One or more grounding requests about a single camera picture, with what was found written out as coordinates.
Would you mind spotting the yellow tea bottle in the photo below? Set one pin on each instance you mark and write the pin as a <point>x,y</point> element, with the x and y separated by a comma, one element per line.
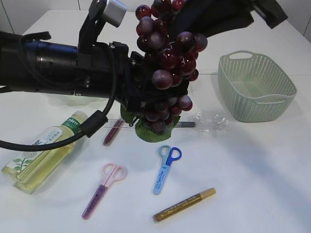
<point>27,171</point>

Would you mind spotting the gold glitter marker pen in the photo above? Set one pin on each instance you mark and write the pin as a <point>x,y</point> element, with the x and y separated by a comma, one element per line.
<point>185,204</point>

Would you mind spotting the clear plastic sheet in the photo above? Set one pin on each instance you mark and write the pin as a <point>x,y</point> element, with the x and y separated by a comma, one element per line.
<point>207,121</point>

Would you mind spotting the silver glitter marker pen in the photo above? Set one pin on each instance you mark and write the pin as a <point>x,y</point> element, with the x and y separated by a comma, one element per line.
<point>185,124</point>

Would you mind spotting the green plastic woven basket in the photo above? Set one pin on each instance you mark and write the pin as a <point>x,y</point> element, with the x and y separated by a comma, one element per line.
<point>254,89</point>

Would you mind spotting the purple grape bunch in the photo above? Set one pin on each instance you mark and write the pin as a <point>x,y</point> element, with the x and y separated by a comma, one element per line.
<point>174,60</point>

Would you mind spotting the red marker pen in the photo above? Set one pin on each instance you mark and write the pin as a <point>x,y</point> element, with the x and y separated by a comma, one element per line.
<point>114,129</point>

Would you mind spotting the pink purple capped scissors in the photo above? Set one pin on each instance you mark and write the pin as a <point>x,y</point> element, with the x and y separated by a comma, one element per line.
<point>111,173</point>

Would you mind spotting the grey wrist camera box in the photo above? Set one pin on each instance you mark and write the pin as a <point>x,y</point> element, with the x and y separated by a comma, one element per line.
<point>114,12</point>

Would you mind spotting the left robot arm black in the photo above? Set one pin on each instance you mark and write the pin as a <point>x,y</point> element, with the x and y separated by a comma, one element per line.
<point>32,65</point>

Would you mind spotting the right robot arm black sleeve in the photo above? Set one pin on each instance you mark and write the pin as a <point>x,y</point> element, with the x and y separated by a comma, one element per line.
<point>212,17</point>

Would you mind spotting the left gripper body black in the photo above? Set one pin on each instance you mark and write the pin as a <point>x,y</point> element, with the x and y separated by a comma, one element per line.
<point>135,89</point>

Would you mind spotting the blue capped scissors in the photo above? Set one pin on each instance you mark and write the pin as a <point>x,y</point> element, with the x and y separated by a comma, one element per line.
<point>168,155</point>

